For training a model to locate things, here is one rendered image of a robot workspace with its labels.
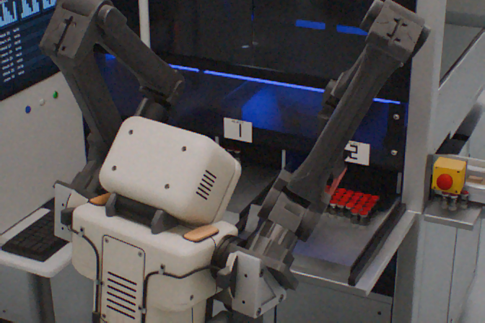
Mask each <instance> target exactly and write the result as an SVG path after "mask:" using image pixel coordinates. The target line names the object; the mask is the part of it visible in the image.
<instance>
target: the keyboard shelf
mask: <svg viewBox="0 0 485 323"><path fill-rule="evenodd" d="M49 211H50V210H48V209H44V208H38V209H36V210H35V211H33V212H32V213H31V214H29V215H28V216H26V217H24V218H23V219H22V220H21V221H19V222H17V223H16V224H15V225H13V226H12V227H10V228H9V229H7V230H6V231H4V232H3V233H1V234H0V242H1V243H3V244H5V243H6V241H8V240H9V239H11V238H12V237H13V236H16V234H18V233H19V232H21V231H22V230H23V229H25V228H26V227H28V226H30V224H32V223H33V222H35V221H37V220H38V219H40V217H42V216H44V215H45V214H46V213H48V212H49ZM71 262H72V242H69V243H68V244H67V245H66V246H64V247H63V248H61V249H60V250H59V251H57V253H55V254H54V255H52V256H51V257H50V258H48V259H47V260H46V261H45V262H39V261H37V260H32V259H30V258H26V257H22V256H19V255H15V254H12V253H9V252H5V251H2V250H1V248H0V263H1V264H3V265H8V266H11V267H15V268H18V269H20V270H25V271H27V272H31V273H34V274H38V275H42V276H45V277H47V278H51V277H53V276H54V275H56V274H57V273H58V272H60V271H61V270H62V269H64V268H65V267H66V266H67V265H68V264H69V263H71Z"/></svg>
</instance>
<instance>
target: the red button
mask: <svg viewBox="0 0 485 323"><path fill-rule="evenodd" d="M436 183H437V186H438V188H439V189H441V190H449V189H450V188H451V187H452V185H453V179H452V177H451V176H450V175H448V174H441V175H440V176H439V177H438V178H437V181H436Z"/></svg>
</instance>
